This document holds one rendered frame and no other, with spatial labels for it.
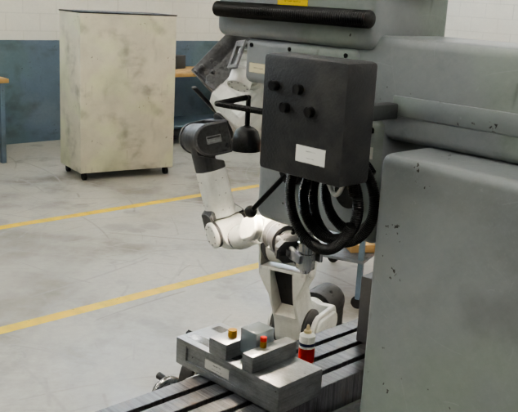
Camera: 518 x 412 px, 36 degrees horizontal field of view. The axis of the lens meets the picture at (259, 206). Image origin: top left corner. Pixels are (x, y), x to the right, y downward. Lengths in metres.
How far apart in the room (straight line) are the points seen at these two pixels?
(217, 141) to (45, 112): 7.84
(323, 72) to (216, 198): 1.05
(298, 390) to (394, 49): 0.78
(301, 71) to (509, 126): 0.37
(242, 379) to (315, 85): 0.79
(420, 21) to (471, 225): 0.52
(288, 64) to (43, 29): 8.66
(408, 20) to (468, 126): 0.30
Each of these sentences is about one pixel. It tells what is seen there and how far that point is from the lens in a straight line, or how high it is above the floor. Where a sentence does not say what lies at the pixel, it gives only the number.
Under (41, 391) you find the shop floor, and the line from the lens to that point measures 3.98.
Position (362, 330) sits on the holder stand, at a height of 0.96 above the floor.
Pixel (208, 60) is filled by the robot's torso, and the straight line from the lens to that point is 2.46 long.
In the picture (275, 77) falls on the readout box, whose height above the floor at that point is 1.68.
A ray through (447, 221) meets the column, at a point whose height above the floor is 1.47.
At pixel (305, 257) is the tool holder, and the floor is 1.22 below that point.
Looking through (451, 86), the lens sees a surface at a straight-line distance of 1.53.
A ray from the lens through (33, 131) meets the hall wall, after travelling 10.05.
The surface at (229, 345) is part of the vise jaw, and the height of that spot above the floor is 1.03.
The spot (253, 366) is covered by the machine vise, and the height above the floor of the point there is 1.01.
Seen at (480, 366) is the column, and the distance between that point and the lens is 1.45.
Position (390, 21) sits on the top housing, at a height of 1.79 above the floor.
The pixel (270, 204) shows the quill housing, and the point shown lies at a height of 1.35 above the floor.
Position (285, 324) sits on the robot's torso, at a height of 0.71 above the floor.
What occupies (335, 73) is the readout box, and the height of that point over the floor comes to 1.71.
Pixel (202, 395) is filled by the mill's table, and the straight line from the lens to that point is 1.92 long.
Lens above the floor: 1.82
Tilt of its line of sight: 14 degrees down
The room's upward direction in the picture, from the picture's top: 3 degrees clockwise
